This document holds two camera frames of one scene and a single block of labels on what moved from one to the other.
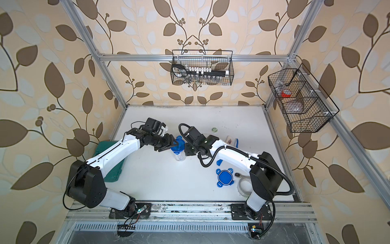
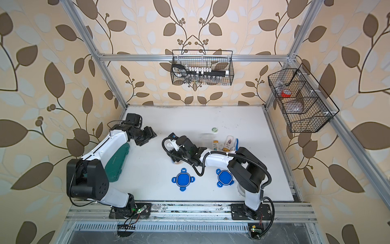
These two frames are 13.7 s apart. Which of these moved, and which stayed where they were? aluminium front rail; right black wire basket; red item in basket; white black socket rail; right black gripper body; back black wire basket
Moved: right black gripper body
Stayed: back black wire basket; white black socket rail; right black wire basket; aluminium front rail; red item in basket
